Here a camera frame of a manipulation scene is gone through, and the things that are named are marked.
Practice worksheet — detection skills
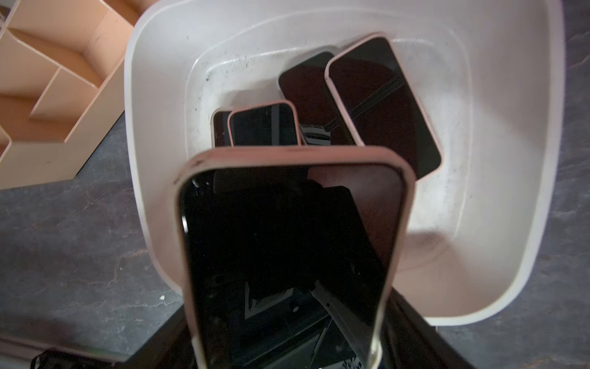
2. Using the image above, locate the dark phone under stack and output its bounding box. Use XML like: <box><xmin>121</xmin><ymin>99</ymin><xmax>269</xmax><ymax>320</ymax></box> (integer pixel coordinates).
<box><xmin>211</xmin><ymin>111</ymin><xmax>231</xmax><ymax>147</ymax></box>

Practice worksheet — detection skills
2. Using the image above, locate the beige desk file organizer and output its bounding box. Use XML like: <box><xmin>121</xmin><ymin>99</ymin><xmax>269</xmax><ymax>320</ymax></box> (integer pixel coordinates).
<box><xmin>1</xmin><ymin>0</ymin><xmax>151</xmax><ymax>189</ymax></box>

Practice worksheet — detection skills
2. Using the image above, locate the white plastic storage tub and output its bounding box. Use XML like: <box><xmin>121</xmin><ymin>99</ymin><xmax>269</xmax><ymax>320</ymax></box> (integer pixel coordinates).
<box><xmin>124</xmin><ymin>1</ymin><xmax>565</xmax><ymax>326</ymax></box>

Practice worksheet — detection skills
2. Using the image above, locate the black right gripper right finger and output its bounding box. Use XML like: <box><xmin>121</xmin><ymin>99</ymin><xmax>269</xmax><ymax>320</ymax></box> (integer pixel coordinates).
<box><xmin>380</xmin><ymin>290</ymin><xmax>473</xmax><ymax>369</ymax></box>

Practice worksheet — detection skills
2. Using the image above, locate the black phone without case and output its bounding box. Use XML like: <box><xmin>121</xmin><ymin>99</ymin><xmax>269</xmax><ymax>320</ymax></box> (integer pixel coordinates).
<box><xmin>278</xmin><ymin>51</ymin><xmax>355</xmax><ymax>146</ymax></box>

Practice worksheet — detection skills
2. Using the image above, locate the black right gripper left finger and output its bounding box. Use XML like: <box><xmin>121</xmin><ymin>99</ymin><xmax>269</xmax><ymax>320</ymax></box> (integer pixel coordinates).
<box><xmin>115</xmin><ymin>308</ymin><xmax>198</xmax><ymax>368</ymax></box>

